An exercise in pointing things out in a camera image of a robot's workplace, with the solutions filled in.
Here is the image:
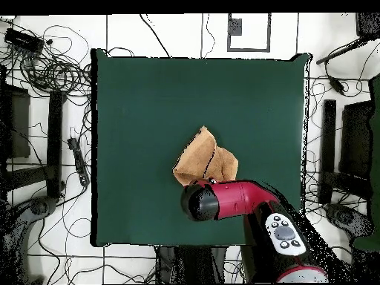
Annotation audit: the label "dark green tablecloth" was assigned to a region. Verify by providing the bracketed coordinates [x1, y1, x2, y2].
[90, 47, 312, 248]

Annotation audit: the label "dark green fabric object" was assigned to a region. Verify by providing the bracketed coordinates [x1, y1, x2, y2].
[352, 71, 380, 253]

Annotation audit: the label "black speckled box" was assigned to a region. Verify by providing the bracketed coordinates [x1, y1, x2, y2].
[355, 12, 380, 39]

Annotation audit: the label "black tripod rod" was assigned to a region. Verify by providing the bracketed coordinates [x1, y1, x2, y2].
[315, 36, 370, 65]

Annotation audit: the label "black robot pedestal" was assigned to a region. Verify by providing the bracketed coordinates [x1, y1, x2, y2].
[155, 245, 228, 285]

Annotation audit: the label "grey chair base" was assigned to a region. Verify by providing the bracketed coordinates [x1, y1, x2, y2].
[324, 202, 374, 240]
[0, 195, 58, 285]

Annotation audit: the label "dark flat panel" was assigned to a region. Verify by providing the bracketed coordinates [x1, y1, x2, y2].
[0, 83, 31, 160]
[338, 99, 374, 180]

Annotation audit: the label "black electronics box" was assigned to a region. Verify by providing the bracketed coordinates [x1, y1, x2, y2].
[4, 27, 45, 55]

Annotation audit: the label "black stand leg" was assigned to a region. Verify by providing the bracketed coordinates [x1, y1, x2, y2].
[45, 89, 65, 199]
[318, 99, 338, 205]

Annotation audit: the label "black power strip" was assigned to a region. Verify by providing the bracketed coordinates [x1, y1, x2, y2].
[67, 137, 91, 187]

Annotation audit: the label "grey rectangular frame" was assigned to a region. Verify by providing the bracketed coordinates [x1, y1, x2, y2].
[226, 12, 272, 53]

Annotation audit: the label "yellow-orange terry towel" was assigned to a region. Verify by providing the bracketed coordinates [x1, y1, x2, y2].
[172, 125, 239, 187]

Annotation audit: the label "tangled black cables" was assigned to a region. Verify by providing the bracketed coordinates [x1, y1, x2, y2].
[0, 17, 93, 99]

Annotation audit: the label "black power adapter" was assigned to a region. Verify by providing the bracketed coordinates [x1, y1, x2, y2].
[327, 75, 347, 96]

